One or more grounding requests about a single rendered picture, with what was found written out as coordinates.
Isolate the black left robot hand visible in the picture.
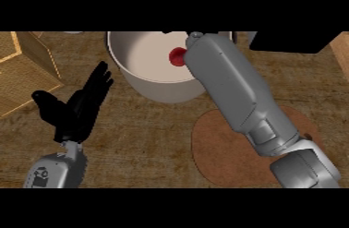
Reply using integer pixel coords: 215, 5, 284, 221
30, 60, 114, 144

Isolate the red pear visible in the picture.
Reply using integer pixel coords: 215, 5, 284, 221
168, 46, 188, 67

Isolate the pale grey pot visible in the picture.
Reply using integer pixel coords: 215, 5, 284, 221
107, 30, 239, 104

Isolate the brown oval cutting board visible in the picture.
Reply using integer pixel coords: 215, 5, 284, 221
191, 105, 327, 188

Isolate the wicker basket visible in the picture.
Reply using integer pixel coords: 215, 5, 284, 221
0, 30, 66, 118

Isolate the black appliance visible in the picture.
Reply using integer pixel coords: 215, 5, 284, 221
246, 30, 342, 54

